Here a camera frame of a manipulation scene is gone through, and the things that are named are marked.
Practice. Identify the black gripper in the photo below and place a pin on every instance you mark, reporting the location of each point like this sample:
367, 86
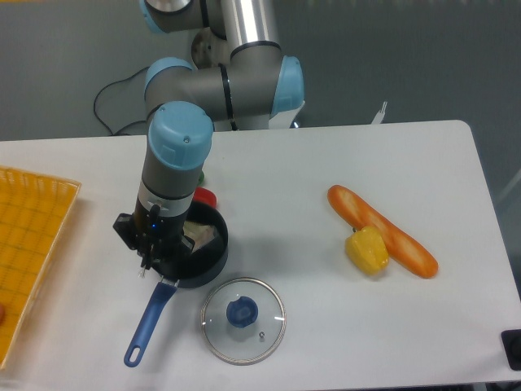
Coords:
153, 234

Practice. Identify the toast slice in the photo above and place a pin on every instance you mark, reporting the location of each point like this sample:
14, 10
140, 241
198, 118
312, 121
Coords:
199, 234

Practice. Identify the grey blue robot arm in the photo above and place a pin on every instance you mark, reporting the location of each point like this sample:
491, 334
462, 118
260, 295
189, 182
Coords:
184, 102

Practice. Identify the glass lid blue knob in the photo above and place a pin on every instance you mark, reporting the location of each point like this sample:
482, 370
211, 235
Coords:
243, 321

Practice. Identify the yellow plastic basket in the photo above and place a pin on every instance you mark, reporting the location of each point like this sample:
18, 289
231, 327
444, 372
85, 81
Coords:
34, 209

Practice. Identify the yellow bell pepper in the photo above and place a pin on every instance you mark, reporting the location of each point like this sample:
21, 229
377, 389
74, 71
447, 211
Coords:
367, 250

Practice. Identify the orange baguette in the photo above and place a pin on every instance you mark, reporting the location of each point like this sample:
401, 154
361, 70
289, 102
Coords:
401, 247

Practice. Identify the black device at edge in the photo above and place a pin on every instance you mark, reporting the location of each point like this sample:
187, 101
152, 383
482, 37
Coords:
511, 340

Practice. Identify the black pot blue handle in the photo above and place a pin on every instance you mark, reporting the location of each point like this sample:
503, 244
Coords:
194, 271

